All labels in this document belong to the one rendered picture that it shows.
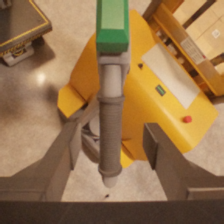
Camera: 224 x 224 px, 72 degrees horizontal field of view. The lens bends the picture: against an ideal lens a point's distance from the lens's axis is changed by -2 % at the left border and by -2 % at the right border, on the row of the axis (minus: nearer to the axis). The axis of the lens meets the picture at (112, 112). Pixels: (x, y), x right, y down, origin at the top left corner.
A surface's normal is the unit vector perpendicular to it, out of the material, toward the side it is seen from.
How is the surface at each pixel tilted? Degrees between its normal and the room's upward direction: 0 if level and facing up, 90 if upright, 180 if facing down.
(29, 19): 0
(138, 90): 45
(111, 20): 16
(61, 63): 0
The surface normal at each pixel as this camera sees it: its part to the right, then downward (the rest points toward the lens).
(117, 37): 0.02, 0.55
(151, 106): -0.28, 0.30
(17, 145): 0.30, -0.20
